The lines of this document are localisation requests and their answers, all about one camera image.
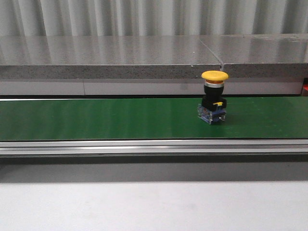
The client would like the red object at right edge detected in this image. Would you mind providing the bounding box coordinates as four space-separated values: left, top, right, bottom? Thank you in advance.
301 78 308 96

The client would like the grey stone counter slab right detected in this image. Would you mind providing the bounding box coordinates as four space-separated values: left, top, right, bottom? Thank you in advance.
200 34 308 81

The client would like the green conveyor belt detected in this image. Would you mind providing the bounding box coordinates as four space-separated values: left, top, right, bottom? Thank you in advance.
0 97 308 141

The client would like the grey stone counter slab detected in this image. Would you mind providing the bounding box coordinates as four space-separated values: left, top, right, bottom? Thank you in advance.
200 34 308 81
0 36 220 79

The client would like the aluminium conveyor side rail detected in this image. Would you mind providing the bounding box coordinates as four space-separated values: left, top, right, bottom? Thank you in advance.
0 139 308 157

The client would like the white corrugated curtain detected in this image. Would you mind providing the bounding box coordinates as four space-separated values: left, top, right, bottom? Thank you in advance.
0 0 308 36

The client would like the white cabinet front panel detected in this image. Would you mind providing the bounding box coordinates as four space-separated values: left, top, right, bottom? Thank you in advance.
0 78 303 96

